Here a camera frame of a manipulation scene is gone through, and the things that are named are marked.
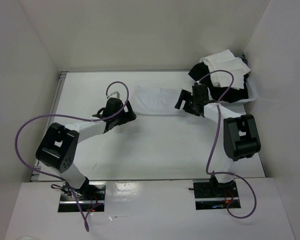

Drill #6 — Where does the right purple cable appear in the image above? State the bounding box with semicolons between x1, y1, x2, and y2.
196;70;257;220

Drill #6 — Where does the black skirt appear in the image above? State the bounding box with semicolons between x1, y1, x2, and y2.
188;62;249;103

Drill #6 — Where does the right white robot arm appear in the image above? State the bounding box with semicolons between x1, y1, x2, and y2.
175;83;261;197

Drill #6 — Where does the light white skirt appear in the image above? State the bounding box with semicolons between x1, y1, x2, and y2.
129;85;185;117

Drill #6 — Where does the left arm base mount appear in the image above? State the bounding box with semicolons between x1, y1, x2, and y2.
50;181;106;213

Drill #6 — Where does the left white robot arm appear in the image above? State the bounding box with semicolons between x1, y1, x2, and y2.
35;97;137;200

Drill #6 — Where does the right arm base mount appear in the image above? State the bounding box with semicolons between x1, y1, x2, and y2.
188;176;241;210

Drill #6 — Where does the white plastic laundry basket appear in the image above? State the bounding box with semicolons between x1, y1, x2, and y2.
198;56;259;105

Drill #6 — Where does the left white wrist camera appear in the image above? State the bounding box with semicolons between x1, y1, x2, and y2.
106;91;121;100

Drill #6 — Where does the cream white skirt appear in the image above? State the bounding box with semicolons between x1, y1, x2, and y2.
199;49;251;90

